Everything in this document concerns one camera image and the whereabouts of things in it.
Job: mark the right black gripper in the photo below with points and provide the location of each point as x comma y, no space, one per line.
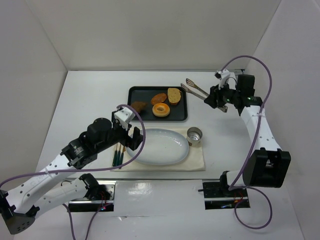
216,96

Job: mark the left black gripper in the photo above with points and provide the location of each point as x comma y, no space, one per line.
124,136

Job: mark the metal tongs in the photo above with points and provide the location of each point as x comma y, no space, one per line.
192,88

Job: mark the brown croissant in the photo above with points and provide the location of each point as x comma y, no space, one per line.
139,106

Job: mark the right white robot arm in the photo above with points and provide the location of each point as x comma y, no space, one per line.
266,164

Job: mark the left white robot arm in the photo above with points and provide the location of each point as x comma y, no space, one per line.
21,206

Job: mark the seeded bread slice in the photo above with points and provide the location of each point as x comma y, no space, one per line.
174,95

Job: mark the orange flat bread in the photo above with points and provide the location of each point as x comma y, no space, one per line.
159,98

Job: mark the white oval plate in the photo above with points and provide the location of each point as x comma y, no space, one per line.
163,147

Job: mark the black tray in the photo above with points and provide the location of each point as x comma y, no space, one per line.
178,112

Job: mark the metal cup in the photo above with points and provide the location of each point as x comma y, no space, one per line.
194,136

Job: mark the green handled knife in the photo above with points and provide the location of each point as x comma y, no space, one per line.
117,163

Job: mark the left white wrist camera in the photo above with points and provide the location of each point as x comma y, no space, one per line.
123,116

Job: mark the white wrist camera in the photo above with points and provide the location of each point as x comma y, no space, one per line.
224,76
123,116

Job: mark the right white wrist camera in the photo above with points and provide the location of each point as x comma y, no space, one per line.
224,76

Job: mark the green handled fork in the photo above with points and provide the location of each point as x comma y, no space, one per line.
115,155

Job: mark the ring donut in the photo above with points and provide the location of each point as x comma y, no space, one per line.
161,110

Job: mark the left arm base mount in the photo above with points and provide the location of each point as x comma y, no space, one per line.
100,197

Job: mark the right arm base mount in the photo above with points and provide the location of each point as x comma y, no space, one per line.
217,199

